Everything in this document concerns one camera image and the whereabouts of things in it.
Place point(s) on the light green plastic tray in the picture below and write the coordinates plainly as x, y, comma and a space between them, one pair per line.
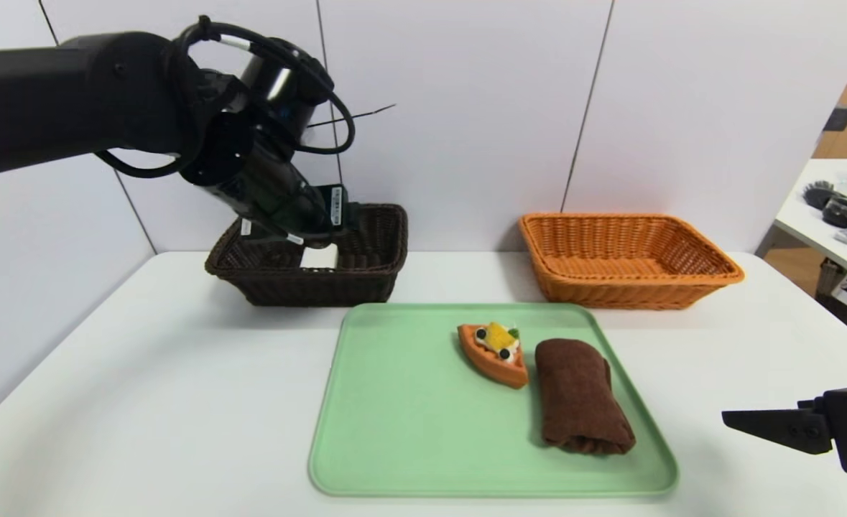
423, 431

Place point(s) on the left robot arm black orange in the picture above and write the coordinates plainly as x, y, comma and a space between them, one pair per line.
35, 93

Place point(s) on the black round brush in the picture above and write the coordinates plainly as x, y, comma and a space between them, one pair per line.
818, 195

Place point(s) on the brown woven storage basket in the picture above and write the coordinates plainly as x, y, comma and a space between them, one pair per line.
829, 276

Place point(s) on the white soap bar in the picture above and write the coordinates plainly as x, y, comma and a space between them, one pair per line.
319, 257

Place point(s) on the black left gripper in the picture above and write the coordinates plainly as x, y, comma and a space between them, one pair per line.
332, 207

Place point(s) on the brown towel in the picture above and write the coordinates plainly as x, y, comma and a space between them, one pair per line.
581, 395

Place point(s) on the toy fruit tart slice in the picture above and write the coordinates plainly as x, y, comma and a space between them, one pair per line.
498, 355

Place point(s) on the dark brown wicker basket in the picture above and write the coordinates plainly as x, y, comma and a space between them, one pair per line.
308, 287

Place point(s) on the white background table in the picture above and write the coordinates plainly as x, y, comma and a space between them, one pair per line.
804, 222

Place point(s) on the orange wicker basket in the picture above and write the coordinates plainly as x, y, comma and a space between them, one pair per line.
610, 287

